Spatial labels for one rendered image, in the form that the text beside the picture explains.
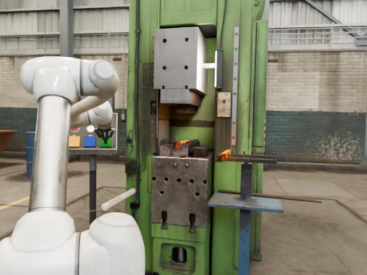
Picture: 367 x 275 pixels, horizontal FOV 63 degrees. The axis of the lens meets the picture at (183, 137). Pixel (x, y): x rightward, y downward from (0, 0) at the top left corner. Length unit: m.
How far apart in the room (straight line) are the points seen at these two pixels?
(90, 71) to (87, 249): 0.57
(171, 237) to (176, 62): 1.16
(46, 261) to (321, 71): 7.87
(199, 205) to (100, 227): 1.18
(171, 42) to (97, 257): 1.54
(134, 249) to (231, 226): 1.39
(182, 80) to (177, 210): 0.86
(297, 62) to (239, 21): 6.09
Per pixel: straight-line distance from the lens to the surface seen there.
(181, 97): 2.01
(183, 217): 2.03
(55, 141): 1.00
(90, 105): 1.42
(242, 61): 2.13
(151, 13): 2.35
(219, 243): 2.26
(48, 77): 1.10
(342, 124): 8.36
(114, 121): 2.10
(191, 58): 2.03
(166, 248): 2.19
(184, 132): 2.49
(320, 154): 8.25
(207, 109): 2.45
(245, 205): 1.68
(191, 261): 2.18
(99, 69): 1.08
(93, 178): 2.17
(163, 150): 2.04
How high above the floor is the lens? 1.15
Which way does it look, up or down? 3 degrees down
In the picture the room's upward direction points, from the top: 1 degrees clockwise
